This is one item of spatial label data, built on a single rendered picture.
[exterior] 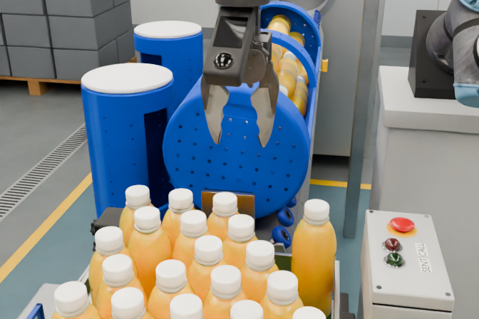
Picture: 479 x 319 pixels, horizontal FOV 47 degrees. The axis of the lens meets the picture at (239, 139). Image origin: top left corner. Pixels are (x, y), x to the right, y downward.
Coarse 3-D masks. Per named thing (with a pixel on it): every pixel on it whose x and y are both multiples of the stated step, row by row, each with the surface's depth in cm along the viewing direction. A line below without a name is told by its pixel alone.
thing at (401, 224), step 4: (392, 220) 83; (396, 220) 83; (400, 220) 83; (404, 220) 83; (408, 220) 83; (392, 224) 82; (396, 224) 82; (400, 224) 82; (404, 224) 82; (408, 224) 82; (412, 224) 82; (396, 228) 81; (400, 228) 81; (404, 228) 81; (408, 228) 81; (412, 228) 81; (404, 232) 82
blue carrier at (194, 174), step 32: (192, 96) 103; (192, 128) 105; (224, 128) 104; (256, 128) 103; (288, 128) 102; (192, 160) 108; (224, 160) 107; (256, 160) 106; (288, 160) 105; (192, 192) 111; (256, 192) 109; (288, 192) 107
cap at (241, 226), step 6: (234, 216) 84; (240, 216) 84; (246, 216) 84; (228, 222) 83; (234, 222) 83; (240, 222) 83; (246, 222) 83; (252, 222) 83; (234, 228) 82; (240, 228) 81; (246, 228) 82; (252, 228) 83; (234, 234) 82; (240, 234) 82; (246, 234) 82
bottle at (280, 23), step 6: (276, 18) 174; (282, 18) 174; (288, 18) 178; (270, 24) 167; (276, 24) 166; (282, 24) 167; (288, 24) 173; (276, 30) 164; (282, 30) 165; (288, 30) 169
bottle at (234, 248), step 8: (224, 240) 85; (232, 240) 83; (240, 240) 82; (248, 240) 82; (256, 240) 84; (224, 248) 84; (232, 248) 83; (240, 248) 82; (224, 256) 84; (232, 256) 83; (240, 256) 82; (232, 264) 83; (240, 264) 82
